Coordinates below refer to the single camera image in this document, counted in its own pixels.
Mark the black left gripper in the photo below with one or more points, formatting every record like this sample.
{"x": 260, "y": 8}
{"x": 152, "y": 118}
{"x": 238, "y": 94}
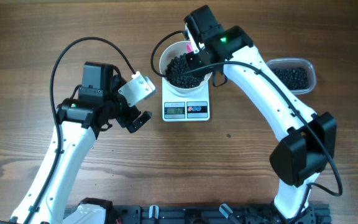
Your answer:
{"x": 132, "y": 114}

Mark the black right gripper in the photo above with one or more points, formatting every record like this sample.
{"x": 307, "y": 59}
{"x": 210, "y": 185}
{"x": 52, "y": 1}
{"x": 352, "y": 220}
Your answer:
{"x": 191, "y": 63}

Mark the pink scoop blue handle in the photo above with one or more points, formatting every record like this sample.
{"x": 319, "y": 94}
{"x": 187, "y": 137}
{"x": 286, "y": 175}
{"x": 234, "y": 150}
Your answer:
{"x": 189, "y": 48}

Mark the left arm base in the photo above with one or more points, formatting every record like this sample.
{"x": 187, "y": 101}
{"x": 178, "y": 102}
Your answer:
{"x": 94, "y": 211}

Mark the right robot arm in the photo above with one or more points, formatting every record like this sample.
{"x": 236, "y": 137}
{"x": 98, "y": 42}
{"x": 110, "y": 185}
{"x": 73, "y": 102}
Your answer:
{"x": 303, "y": 158}

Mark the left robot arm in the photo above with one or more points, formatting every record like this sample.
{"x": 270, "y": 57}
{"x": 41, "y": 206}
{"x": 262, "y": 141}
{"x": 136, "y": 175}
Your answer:
{"x": 102, "y": 96}

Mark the black beans in bowl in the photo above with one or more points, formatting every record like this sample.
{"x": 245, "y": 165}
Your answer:
{"x": 175, "y": 74}

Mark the white plastic bowl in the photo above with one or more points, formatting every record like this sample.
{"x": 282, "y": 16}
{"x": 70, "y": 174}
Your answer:
{"x": 175, "y": 50}

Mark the white digital kitchen scale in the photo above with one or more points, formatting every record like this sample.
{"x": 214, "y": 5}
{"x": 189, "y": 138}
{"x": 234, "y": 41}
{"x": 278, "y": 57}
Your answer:
{"x": 185, "y": 104}

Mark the clear plastic container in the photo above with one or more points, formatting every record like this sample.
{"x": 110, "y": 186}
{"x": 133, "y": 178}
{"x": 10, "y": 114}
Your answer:
{"x": 296, "y": 62}

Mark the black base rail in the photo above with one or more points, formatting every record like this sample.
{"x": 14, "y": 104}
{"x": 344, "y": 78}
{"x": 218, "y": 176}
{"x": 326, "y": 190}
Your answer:
{"x": 255, "y": 213}

